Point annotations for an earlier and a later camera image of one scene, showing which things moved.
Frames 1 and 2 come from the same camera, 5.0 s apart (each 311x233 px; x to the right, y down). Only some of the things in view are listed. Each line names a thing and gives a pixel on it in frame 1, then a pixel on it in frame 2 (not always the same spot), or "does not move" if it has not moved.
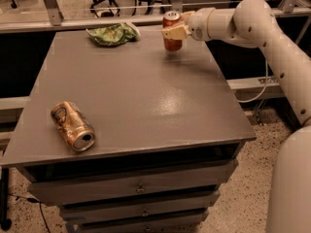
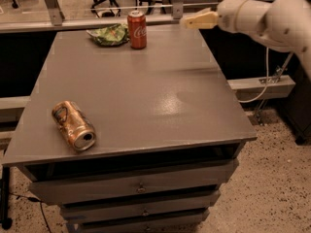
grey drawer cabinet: (131, 138) does not move
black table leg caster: (6, 222) does not move
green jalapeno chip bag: (114, 34) does not move
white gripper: (196, 27) to (227, 16)
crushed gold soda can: (73, 125) does not move
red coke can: (170, 19) to (137, 26)
